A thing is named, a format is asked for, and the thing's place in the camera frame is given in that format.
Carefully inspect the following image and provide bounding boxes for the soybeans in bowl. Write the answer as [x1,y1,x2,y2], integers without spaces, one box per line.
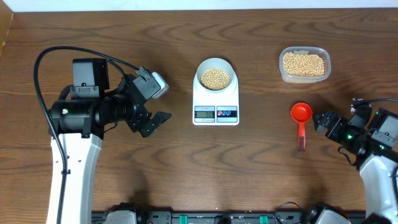
[200,68,229,91]

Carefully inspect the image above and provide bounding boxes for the clear plastic container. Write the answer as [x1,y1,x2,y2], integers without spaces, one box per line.
[279,47,331,84]

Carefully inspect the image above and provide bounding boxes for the red measuring scoop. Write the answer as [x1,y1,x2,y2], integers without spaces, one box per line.
[290,102,313,151]

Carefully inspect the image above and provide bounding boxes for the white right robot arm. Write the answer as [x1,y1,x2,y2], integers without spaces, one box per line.
[312,105,397,223]

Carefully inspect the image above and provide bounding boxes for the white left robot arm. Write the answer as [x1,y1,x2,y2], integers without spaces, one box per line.
[47,58,172,223]

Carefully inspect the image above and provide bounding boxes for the grey bowl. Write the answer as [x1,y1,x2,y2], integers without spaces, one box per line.
[195,58,234,91]

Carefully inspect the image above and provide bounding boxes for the white digital kitchen scale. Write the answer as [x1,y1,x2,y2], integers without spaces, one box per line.
[192,71,240,126]

